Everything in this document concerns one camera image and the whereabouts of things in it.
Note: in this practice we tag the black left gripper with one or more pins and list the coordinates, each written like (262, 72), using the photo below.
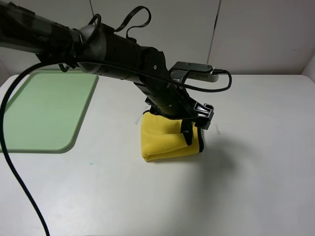
(174, 103)

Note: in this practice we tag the yellow towel with black trim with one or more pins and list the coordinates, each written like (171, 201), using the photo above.
(161, 138)

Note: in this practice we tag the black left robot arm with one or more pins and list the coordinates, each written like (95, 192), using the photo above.
(97, 49)

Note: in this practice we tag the light green plastic tray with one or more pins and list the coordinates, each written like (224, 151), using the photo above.
(46, 113)

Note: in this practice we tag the clear tape strip left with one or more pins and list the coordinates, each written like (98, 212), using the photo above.
(138, 119)

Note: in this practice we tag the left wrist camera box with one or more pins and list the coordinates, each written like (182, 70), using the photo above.
(188, 70)

